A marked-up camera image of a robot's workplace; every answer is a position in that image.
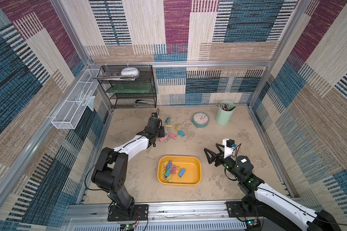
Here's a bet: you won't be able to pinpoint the yellow plastic storage box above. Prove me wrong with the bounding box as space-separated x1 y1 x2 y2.
157 156 201 186

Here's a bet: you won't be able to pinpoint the blue binder clip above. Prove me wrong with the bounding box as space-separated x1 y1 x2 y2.
166 161 173 170
178 168 186 178

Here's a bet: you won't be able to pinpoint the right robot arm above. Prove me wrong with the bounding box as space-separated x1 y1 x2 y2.
204 144 341 231

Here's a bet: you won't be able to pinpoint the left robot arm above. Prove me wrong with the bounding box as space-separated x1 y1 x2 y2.
86 112 165 221

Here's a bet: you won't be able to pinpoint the mint green alarm clock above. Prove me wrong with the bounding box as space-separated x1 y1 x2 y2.
191 112 209 128

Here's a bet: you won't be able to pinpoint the mint green pen holder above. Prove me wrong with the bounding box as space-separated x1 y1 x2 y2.
216 101 236 126

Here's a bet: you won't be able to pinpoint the pens in holder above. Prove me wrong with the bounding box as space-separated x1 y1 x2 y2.
220 103 231 111

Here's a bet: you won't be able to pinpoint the white round device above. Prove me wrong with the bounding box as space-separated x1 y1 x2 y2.
120 67 140 77

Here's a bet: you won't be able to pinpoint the magazines on shelf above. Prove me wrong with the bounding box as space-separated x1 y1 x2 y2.
93 72 140 81

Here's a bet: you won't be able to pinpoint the light blue cloth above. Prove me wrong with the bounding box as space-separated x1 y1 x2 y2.
86 96 95 112

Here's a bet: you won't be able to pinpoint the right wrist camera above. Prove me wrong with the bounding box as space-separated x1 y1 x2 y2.
222 139 237 159

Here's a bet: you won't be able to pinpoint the black wire mesh shelf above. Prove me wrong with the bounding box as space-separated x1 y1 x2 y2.
97 65 157 109

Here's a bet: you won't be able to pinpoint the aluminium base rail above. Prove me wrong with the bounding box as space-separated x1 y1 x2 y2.
62 199 304 231

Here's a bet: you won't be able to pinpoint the white wire mesh basket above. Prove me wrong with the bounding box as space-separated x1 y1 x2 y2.
51 68 99 130

